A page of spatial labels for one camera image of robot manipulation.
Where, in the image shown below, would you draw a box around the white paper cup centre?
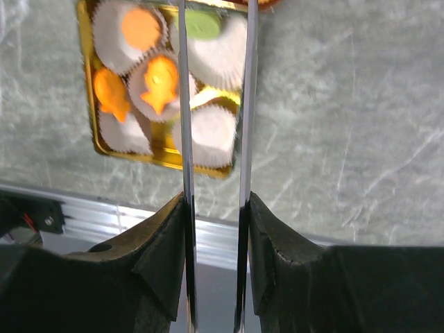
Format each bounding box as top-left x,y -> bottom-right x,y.
128,49 -> 180,122

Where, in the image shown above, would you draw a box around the white paper cup bottom-left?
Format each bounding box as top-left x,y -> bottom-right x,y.
99,111 -> 153,155

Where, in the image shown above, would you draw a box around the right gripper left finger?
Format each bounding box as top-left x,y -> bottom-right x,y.
1,194 -> 185,332

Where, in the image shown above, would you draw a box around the silver metal tongs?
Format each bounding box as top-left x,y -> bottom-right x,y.
178,1 -> 259,332

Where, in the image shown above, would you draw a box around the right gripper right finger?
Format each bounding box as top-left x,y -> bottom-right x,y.
249,194 -> 443,332

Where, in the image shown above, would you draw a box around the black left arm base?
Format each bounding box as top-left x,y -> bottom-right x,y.
1,190 -> 65,237

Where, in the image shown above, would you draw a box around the white paper cup top-right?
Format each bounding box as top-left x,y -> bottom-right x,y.
187,13 -> 247,91

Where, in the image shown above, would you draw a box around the green gold cookie tin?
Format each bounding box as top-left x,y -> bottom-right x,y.
76,1 -> 247,178

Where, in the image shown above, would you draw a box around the green round macaron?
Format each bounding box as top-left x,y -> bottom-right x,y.
185,9 -> 222,40

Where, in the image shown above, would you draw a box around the white paper cup bottom-right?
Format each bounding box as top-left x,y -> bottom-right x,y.
191,103 -> 237,169

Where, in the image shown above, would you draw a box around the orange round waffle cookie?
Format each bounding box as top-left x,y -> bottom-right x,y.
121,8 -> 161,51

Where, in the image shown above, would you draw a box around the white paper cup top-left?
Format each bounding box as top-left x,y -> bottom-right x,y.
92,1 -> 169,76

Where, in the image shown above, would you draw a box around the orange fish cookie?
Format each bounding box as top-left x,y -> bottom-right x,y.
140,55 -> 179,115
94,67 -> 131,123

